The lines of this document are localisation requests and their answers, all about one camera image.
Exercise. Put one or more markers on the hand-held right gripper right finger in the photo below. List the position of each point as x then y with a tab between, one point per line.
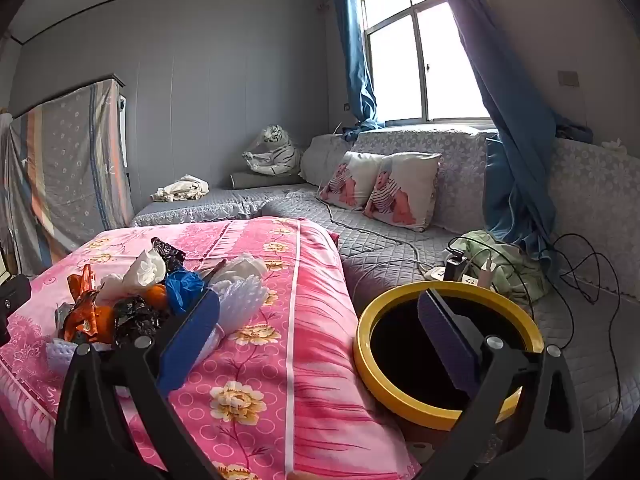
447	340

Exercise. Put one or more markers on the small white foam net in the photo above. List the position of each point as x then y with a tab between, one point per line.
60	352

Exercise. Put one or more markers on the grey quilted sofa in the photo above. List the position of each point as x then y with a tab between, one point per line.
380	265

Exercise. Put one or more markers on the short blue curtain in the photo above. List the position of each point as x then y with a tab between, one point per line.
355	60

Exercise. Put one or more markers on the white plastic bag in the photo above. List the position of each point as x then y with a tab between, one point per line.
240	267

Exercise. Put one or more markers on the wall switch plate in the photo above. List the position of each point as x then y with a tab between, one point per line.
568	78

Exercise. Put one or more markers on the grey bolster cushion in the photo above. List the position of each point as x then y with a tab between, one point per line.
265	180

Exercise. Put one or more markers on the white tissue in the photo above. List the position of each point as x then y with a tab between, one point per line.
145	270

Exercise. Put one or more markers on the baby print pillow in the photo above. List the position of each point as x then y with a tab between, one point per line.
402	192
350	180

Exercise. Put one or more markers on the large white foam net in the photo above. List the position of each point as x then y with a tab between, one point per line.
240	305

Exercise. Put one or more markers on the pink floral blanket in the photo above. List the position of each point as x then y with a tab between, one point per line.
280	310

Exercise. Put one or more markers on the black charger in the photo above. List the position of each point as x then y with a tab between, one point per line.
456	265

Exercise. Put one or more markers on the white power strip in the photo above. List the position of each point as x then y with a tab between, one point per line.
440	274

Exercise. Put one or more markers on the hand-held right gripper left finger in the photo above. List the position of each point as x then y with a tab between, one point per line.
190	340

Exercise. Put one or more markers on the striped grey sheet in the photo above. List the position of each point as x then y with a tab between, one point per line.
70	175

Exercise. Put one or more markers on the small black plastic bag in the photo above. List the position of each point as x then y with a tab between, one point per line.
167	255

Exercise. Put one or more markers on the long blue curtain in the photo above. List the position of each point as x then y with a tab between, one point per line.
520	160

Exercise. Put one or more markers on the blue plastic bag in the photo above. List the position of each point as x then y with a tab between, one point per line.
182	282

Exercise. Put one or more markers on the green cloth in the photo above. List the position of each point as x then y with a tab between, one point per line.
500	260

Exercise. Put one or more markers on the cream crumpled cloth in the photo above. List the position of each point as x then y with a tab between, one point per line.
182	187

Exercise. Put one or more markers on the white tiger plush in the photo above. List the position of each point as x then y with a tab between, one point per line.
275	152

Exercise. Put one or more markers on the large black plastic bag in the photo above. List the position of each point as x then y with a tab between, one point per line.
135	317

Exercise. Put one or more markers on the white charger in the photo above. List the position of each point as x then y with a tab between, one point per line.
486	272

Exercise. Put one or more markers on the orange snack wrapper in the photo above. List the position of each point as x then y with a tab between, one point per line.
92	322

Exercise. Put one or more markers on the window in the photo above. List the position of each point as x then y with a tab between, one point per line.
400	75

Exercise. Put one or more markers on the yellow-rimmed black bin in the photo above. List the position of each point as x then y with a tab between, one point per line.
370	360

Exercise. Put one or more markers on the orange peel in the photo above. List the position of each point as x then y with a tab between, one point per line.
157	296

